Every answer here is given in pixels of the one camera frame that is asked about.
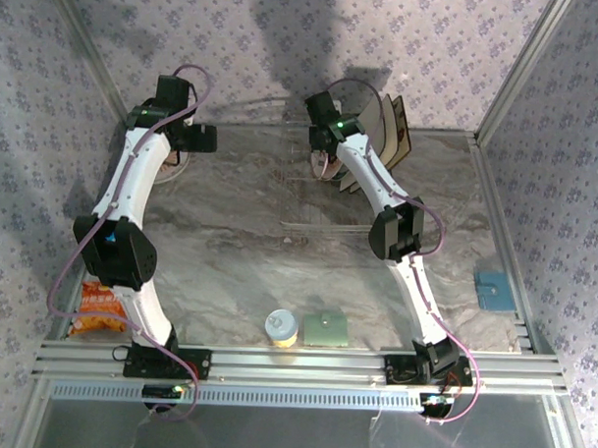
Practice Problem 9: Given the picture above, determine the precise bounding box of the aluminium corner post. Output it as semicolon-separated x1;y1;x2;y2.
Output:
36;0;140;131
475;0;577;142

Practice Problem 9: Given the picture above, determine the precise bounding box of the blue square pad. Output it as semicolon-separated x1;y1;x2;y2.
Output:
472;269;518;313

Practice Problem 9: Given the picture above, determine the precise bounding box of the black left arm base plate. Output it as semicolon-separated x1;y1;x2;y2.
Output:
122;344;213;382

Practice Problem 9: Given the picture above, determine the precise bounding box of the orange snack bag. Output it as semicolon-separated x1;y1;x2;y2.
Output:
68;280;131;338

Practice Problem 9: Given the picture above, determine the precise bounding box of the grey slotted cable duct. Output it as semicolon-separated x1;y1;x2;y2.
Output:
50;377;425;414

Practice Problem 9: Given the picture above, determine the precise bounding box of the aluminium front frame rail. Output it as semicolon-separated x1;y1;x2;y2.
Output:
30;337;570;398

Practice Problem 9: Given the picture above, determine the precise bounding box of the aluminium side frame rail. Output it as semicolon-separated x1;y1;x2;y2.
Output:
462;136;550;355

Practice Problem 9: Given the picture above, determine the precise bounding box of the green square pad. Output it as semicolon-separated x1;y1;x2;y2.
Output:
301;309;351;349

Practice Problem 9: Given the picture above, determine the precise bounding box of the round orange sunburst plate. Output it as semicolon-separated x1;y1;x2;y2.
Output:
155;147;190;186

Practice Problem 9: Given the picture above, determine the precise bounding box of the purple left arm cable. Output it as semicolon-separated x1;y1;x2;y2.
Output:
43;59;213;423

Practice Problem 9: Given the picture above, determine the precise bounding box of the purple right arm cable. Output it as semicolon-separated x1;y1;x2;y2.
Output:
315;77;493;428

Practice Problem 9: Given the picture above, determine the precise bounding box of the black controller board with LED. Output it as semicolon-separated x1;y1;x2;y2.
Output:
418;392;456;418
141;383;185;403

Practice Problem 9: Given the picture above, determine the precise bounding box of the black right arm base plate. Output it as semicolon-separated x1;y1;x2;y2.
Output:
384;353;475;388

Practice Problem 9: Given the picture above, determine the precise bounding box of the square floral plate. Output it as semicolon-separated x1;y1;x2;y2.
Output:
384;92;413;169

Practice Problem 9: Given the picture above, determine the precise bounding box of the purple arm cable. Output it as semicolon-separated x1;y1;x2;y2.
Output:
43;59;213;423
315;77;493;428

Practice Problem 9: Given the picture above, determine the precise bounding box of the yellow can with grey lid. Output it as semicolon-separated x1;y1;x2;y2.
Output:
263;308;300;349

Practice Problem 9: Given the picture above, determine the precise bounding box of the metal wire dish rack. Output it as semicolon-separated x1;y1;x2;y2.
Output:
277;107;404;241

